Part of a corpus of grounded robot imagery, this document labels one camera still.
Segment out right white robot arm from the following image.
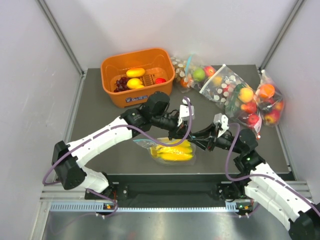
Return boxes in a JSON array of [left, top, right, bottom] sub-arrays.
[[189, 125, 320, 240]]

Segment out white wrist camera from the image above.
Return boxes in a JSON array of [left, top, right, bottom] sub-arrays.
[[213, 113, 229, 139], [177, 96, 195, 127]]

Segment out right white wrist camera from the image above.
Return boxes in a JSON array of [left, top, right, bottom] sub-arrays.
[[213, 113, 229, 139]]

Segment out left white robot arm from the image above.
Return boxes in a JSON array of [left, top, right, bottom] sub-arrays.
[[51, 91, 194, 199]]

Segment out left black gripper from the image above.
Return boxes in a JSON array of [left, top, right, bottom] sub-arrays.
[[151, 113, 193, 141]]

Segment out blue zip top bag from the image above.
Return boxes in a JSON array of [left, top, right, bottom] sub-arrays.
[[134, 138, 197, 166]]

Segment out yellow fake mango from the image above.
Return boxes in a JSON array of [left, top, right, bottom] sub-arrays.
[[126, 67, 146, 78]]

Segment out red fake tomato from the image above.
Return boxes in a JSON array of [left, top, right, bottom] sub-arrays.
[[155, 77, 166, 85]]

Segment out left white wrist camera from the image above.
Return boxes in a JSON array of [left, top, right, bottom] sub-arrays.
[[177, 96, 195, 127]]

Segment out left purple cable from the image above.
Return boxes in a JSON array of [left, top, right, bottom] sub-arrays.
[[42, 96, 194, 186]]

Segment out yellow fake lemon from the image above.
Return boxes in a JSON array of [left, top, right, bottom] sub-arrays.
[[126, 78, 145, 90]]

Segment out grey slotted cable duct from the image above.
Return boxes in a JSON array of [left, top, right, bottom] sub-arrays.
[[50, 201, 253, 213]]

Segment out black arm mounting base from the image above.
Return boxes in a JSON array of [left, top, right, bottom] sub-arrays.
[[101, 173, 245, 201]]

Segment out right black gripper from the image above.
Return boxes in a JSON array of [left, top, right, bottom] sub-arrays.
[[190, 122, 244, 154]]

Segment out purple fake grapes in basket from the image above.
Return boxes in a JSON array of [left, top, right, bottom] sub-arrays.
[[113, 76, 130, 93]]

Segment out white zip bag with fruit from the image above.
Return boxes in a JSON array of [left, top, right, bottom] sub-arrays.
[[199, 64, 262, 139]]

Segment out orange plastic basket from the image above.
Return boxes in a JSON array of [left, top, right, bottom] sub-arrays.
[[100, 48, 175, 108]]

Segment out back bag with green apple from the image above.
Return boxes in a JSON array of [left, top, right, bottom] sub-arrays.
[[170, 54, 216, 93]]

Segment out right bag with orange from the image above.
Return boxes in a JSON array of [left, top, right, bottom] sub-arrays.
[[255, 69, 285, 127]]

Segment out yellow fake banana bunch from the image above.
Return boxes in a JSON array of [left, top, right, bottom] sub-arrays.
[[149, 140, 195, 162]]

